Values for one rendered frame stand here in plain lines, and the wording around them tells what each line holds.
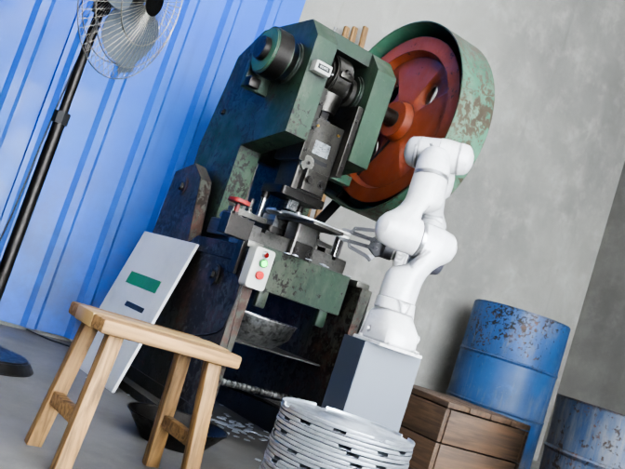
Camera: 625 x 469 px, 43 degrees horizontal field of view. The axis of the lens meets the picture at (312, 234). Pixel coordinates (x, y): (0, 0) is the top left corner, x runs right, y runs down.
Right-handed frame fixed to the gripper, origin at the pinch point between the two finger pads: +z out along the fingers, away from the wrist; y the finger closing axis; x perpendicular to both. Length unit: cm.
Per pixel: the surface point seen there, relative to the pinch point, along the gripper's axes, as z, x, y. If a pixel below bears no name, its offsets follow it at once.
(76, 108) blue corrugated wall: 136, -64, 24
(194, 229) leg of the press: 54, -11, -15
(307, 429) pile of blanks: -12, 130, -51
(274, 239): 20.9, 8.4, -10.1
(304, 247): 10.3, 3.9, -9.3
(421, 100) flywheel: -13, -27, 64
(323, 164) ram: 14.5, -5.3, 23.2
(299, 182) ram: 19.8, 0.5, 13.1
